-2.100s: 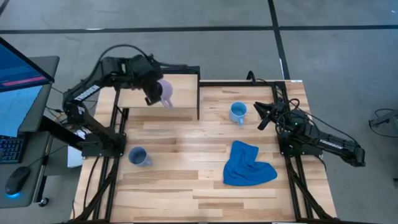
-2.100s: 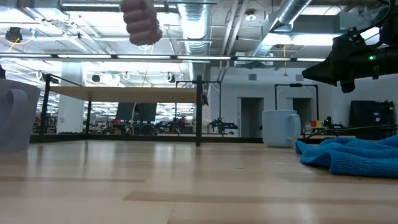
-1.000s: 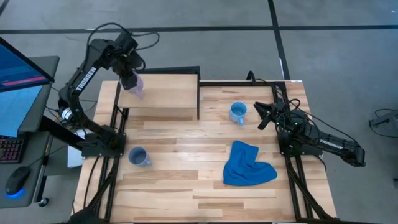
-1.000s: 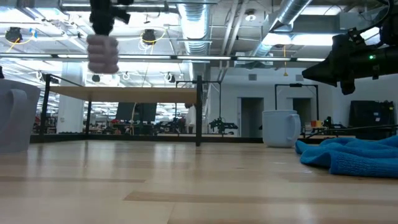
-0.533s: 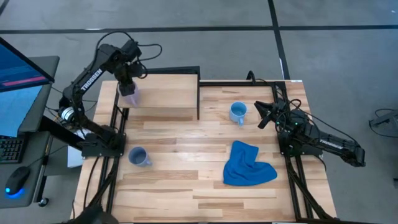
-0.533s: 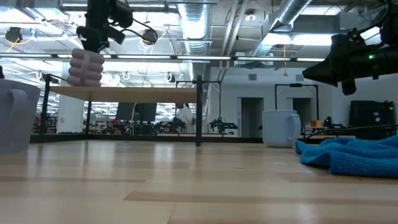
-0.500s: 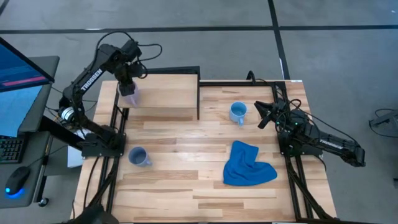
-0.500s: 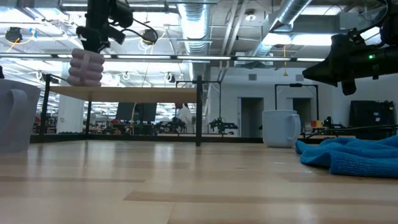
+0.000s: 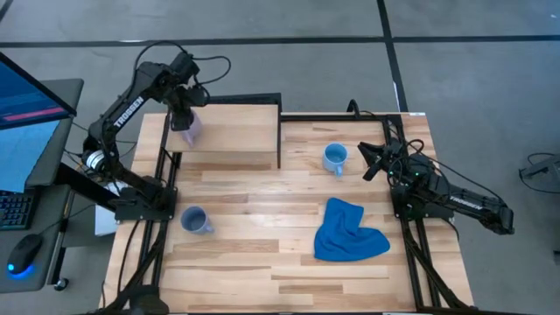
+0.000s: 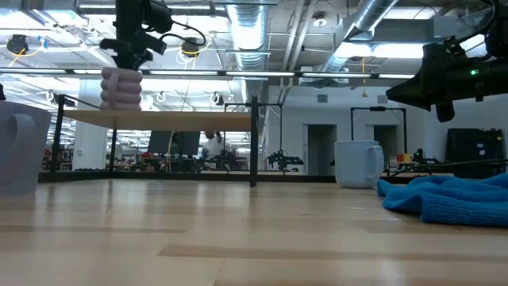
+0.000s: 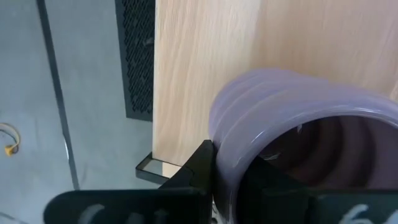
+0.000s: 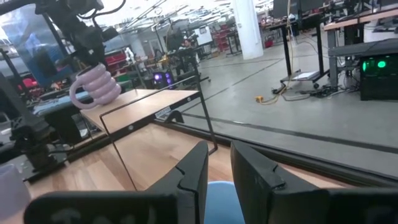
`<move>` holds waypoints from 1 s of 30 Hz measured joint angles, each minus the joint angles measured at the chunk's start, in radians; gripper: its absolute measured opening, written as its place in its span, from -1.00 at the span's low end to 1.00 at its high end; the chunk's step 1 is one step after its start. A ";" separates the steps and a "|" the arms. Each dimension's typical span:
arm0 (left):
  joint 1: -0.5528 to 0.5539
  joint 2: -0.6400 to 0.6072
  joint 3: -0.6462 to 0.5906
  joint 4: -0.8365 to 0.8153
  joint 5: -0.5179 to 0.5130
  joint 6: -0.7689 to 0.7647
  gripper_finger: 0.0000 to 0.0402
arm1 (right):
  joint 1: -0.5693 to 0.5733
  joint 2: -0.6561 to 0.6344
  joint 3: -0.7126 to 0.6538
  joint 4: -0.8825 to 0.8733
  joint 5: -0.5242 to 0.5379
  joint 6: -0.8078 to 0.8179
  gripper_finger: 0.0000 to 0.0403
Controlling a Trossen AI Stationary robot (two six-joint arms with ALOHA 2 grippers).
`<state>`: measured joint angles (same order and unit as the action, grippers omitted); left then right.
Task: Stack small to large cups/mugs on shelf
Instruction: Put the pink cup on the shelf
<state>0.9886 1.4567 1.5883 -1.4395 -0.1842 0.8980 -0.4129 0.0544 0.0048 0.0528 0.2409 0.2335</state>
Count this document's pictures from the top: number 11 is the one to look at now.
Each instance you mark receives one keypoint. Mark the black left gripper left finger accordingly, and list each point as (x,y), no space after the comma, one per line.
(186,199)

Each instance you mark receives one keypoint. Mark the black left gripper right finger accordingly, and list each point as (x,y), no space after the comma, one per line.
(280,205)

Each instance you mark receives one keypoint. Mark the lilac ribbed mug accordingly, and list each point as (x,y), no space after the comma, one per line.
(248,124)

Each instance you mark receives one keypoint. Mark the black perforated panel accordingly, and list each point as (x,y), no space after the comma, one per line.
(136,62)

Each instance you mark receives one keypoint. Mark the black floor strip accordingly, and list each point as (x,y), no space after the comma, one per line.
(59,99)

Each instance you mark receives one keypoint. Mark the wooden shelf with black frame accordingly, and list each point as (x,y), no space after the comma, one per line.
(202,62)

